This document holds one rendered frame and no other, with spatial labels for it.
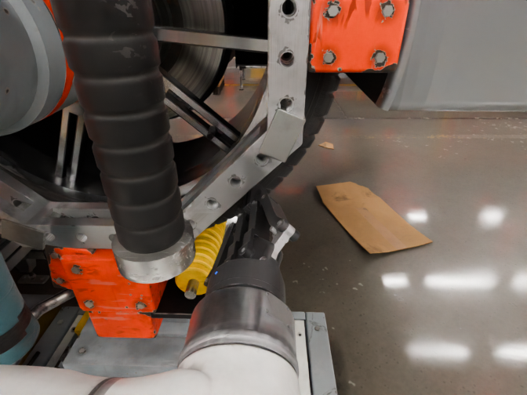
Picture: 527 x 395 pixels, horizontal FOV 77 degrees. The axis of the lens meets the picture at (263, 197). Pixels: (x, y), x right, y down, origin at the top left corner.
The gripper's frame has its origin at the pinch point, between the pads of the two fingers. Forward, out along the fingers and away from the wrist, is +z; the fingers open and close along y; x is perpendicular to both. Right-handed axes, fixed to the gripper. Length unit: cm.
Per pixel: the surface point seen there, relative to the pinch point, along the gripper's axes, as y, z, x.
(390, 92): 22.4, 6.8, -3.6
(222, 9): 12.4, 17.1, 20.2
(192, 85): 0.4, 17.1, 16.4
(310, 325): -29, 23, -49
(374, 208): -7, 98, -82
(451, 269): 5, 56, -95
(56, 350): -78, 13, -1
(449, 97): 27.8, 6.7, -9.8
